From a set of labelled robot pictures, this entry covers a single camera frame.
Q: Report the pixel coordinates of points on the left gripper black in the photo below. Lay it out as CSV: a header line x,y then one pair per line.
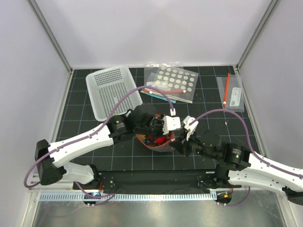
x,y
161,124

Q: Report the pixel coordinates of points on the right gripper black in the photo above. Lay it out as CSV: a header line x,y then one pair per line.
x,y
182,144

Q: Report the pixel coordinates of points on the orange zipper clear bag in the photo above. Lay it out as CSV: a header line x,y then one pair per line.
x,y
149,142

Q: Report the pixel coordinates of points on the red yellow apple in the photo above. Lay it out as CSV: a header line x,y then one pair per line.
x,y
162,140

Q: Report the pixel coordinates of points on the white perforated plastic basket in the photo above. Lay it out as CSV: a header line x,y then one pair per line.
x,y
106,88

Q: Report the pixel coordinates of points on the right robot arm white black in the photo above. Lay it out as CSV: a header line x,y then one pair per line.
x,y
237,167

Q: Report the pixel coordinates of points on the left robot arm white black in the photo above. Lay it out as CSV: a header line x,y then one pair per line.
x,y
54,159

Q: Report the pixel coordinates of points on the blue zipper clear bag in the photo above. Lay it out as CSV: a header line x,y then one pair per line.
x,y
153,94

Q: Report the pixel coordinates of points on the polka dot zip bag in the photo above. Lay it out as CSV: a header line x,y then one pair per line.
x,y
176,82

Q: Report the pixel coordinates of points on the right orange zipper bag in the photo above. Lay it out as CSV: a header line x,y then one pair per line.
x,y
231,92

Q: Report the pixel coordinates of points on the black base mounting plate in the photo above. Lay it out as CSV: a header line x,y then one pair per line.
x,y
164,181

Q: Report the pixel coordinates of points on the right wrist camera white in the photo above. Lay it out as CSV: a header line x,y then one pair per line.
x,y
189,125

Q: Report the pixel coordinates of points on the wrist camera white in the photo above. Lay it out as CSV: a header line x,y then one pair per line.
x,y
171,124
189,125

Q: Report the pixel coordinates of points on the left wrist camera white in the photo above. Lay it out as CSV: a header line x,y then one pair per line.
x,y
171,124

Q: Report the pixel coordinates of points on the perforated metal cable rail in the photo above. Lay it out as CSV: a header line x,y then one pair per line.
x,y
79,196

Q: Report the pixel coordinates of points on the left aluminium frame post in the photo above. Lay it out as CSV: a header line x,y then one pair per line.
x,y
45,26

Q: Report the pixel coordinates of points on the aluminium frame post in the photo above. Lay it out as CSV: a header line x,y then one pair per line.
x,y
258,31
45,26

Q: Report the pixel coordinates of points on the right aluminium frame post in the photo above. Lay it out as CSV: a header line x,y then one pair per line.
x,y
258,31

